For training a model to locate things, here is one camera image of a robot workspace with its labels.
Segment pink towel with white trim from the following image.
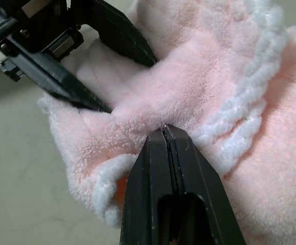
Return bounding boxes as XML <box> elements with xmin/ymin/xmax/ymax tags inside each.
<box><xmin>37</xmin><ymin>0</ymin><xmax>296</xmax><ymax>245</ymax></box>

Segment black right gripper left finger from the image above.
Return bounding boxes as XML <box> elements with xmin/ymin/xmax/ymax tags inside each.
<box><xmin>118</xmin><ymin>128</ymin><xmax>180</xmax><ymax>245</ymax></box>

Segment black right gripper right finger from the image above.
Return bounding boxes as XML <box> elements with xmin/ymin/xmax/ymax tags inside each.
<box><xmin>164</xmin><ymin>126</ymin><xmax>248</xmax><ymax>245</ymax></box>

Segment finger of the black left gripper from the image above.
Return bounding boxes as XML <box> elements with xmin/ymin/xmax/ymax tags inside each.
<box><xmin>0</xmin><ymin>33</ymin><xmax>112</xmax><ymax>114</ymax></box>
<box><xmin>93</xmin><ymin>0</ymin><xmax>158</xmax><ymax>68</ymax></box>

